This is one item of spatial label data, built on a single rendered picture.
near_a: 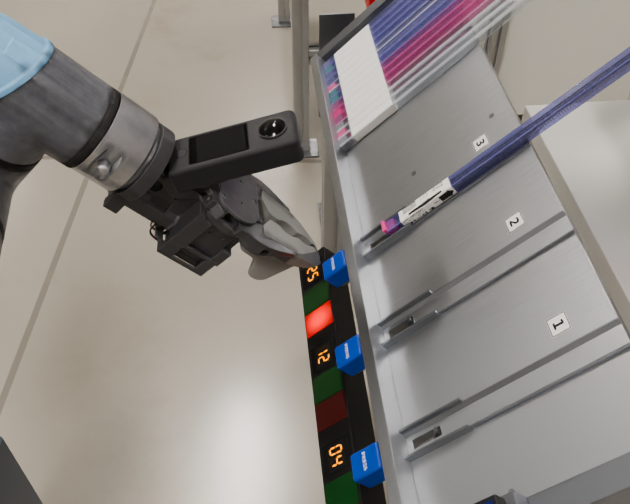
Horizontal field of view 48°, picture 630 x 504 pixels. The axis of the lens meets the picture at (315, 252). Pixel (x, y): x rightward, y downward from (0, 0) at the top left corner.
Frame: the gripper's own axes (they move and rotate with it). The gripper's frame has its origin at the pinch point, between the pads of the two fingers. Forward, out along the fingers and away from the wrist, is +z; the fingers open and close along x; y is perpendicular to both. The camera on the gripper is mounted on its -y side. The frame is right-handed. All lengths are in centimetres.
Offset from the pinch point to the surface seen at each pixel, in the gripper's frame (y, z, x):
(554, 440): -15.1, 3.9, 26.7
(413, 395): -5.1, 3.9, 17.9
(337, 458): 4.4, 4.9, 19.1
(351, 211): -3.5, 2.6, -5.1
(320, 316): 4.2, 4.8, 3.1
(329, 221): 17, 27, -38
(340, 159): -3.5, 2.5, -13.8
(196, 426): 65, 38, -25
